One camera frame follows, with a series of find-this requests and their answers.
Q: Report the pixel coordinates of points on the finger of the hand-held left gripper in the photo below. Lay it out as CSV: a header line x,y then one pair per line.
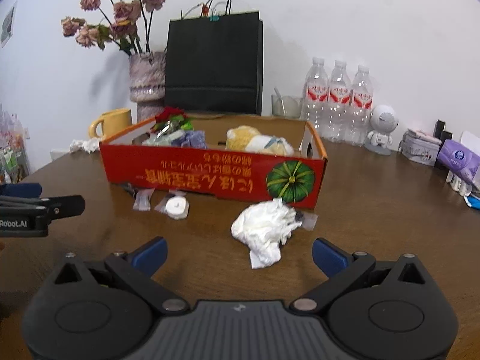
x,y
67,205
22,190

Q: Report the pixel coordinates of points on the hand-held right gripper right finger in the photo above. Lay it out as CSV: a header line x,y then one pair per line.
x,y
329,257

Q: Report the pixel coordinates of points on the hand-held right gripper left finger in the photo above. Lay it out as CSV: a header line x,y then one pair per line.
x,y
153,255

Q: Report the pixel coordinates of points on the large white tissue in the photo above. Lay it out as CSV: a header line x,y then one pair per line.
x,y
262,228

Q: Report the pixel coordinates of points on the red cardboard box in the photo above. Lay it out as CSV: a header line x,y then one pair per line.
x,y
210,178

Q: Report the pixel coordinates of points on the red fabric rose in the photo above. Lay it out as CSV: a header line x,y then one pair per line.
x,y
170,114

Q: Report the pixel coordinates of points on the white and yellow plush toy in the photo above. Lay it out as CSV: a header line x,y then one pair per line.
x,y
242,137

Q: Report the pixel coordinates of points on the cluttered storage rack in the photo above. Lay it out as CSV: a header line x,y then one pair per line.
x,y
13,150

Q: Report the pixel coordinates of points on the small clear bag dark bits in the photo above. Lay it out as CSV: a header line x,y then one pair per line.
x,y
308,220

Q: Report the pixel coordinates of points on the small clear zip bag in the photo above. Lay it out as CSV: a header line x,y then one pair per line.
x,y
142,199

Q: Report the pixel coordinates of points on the small crumpled tissue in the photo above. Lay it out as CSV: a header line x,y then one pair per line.
x,y
84,145

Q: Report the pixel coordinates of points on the yellow mug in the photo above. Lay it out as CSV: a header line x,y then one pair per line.
x,y
116,123

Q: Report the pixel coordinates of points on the grey printed tin case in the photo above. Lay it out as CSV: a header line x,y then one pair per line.
x,y
418,148

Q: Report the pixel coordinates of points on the white robot figurine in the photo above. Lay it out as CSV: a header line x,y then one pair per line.
x,y
382,123

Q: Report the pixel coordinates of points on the small white vials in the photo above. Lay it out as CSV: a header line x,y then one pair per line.
x,y
458,183

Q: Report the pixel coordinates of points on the mottled purple vase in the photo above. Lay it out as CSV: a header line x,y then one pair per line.
x,y
146,75

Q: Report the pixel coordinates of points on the blue and white tube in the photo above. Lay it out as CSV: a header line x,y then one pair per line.
x,y
474,201

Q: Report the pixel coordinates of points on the glass cup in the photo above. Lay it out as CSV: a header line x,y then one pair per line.
x,y
288,107

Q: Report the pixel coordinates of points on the purple tissue pack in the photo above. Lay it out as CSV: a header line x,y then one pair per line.
x,y
459,157

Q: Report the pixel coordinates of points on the white spoon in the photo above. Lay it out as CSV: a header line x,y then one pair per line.
x,y
278,95

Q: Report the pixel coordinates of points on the small black box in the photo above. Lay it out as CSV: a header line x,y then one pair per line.
x,y
441,128

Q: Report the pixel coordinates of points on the black paper bag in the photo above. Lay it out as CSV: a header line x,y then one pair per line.
x,y
213,63

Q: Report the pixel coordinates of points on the dried pink rose bouquet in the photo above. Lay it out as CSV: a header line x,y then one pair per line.
x,y
122,11

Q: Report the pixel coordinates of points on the teal binder clip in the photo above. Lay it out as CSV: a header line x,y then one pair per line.
x,y
213,17

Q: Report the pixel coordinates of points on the white wall outlet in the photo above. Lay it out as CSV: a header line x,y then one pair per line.
x,y
26,132

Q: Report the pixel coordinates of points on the wall poster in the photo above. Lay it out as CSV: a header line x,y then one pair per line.
x,y
7,26

